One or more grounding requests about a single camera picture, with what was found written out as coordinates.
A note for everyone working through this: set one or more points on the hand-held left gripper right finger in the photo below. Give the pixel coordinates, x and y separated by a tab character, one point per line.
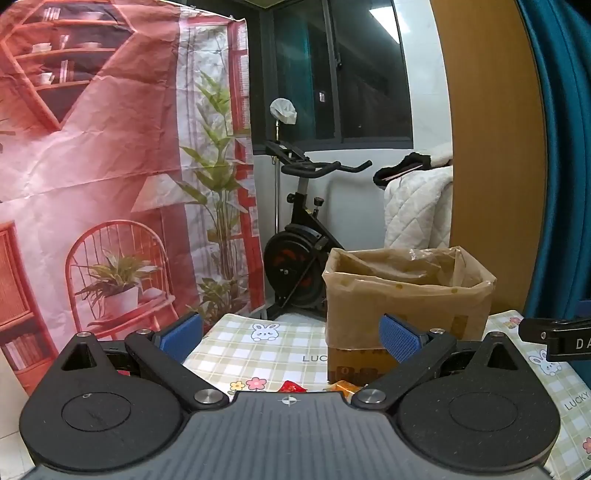
401	339

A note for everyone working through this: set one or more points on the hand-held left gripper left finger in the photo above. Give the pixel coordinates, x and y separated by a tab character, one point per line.
178	337

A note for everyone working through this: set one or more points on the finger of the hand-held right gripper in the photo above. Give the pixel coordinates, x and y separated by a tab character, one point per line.
554	328

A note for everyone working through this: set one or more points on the brown cardboard box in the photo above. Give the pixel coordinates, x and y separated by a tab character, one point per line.
415	300

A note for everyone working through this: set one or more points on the orange snack packet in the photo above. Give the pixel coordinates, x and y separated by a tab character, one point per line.
344	388

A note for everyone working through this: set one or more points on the red snack packet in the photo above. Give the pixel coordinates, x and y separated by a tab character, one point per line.
292	386

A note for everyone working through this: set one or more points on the checked bunny tablecloth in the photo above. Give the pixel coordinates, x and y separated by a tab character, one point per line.
277	350

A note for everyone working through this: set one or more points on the white quilted blanket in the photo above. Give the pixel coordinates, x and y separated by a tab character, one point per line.
415	207

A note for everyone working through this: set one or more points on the black exercise bike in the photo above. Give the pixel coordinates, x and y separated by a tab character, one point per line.
291	258

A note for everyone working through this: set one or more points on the black garment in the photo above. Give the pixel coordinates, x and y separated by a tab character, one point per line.
388	174

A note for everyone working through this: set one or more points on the metal stand pole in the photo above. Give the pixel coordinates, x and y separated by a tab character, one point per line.
277	194

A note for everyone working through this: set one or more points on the teal curtain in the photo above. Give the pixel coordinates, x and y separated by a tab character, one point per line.
568	138

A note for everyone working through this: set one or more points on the wooden board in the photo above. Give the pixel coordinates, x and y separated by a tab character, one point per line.
489	138

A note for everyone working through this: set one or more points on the printed backdrop cloth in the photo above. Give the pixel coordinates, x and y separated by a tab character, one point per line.
115	138

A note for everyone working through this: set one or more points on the white cap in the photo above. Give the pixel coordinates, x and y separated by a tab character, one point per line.
284	110

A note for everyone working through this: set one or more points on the dark window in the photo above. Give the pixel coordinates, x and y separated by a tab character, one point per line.
360	69

